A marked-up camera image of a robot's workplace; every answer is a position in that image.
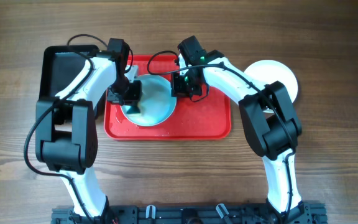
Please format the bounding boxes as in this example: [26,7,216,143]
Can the green and yellow sponge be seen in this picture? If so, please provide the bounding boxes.
[122,104,141,114]

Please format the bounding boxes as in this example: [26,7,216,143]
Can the light blue plate top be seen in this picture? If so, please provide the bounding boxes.
[121,74,177,127]

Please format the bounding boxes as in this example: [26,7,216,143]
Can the white plate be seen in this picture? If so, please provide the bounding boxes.
[244,60,298,103]

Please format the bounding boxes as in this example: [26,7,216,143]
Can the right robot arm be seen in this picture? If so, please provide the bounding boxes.
[177,36,302,223]

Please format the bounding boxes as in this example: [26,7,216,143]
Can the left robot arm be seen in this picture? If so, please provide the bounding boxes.
[24,39,142,223]

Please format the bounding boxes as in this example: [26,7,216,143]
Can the red plastic tray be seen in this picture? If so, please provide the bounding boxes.
[104,55,231,141]

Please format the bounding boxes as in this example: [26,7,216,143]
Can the black rectangular tray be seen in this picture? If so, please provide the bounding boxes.
[38,44,105,121]

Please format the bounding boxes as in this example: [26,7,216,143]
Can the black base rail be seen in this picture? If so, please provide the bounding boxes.
[50,202,328,224]

